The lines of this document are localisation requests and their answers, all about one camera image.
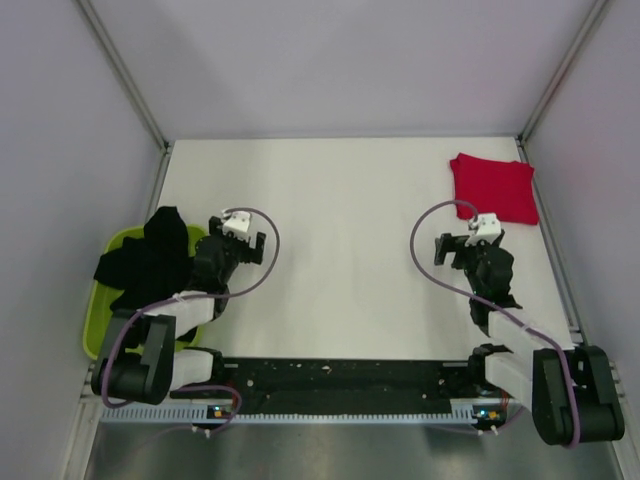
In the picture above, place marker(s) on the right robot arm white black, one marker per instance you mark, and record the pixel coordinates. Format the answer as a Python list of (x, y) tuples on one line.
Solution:
[(569, 390)]

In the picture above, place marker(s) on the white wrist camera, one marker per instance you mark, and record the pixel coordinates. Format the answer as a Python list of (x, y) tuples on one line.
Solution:
[(484, 228), (236, 224)]

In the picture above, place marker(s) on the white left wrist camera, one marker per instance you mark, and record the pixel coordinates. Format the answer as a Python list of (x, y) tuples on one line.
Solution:
[(236, 224)]

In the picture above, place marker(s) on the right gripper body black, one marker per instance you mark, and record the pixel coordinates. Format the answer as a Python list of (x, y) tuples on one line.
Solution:
[(466, 257)]

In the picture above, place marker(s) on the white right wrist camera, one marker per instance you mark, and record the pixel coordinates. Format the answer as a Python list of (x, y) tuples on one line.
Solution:
[(484, 228)]

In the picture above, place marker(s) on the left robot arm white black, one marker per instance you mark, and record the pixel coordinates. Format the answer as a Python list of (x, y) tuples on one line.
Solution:
[(138, 361)]

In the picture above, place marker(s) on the aluminium frame post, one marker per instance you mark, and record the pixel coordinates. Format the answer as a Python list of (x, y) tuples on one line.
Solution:
[(595, 16), (116, 63)]

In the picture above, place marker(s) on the aluminium frame post left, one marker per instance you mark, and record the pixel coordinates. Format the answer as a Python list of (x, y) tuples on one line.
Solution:
[(116, 63)]

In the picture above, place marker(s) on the black t shirt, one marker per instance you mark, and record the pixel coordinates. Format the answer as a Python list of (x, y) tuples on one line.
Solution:
[(151, 268)]

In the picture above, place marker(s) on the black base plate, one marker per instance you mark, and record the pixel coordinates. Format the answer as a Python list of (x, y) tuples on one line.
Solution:
[(333, 387)]

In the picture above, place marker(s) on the aluminium frame post right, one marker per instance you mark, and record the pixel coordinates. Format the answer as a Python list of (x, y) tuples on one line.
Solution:
[(595, 16)]

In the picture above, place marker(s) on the green plastic bin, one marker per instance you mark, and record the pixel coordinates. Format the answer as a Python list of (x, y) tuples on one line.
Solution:
[(99, 313)]

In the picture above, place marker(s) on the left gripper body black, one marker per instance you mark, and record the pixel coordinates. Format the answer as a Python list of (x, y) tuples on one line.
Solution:
[(236, 250)]

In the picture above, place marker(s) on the red t shirt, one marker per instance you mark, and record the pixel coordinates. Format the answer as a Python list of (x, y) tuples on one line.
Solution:
[(503, 188)]

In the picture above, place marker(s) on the aluminium side rail right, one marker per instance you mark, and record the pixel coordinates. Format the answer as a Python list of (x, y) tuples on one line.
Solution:
[(552, 299)]

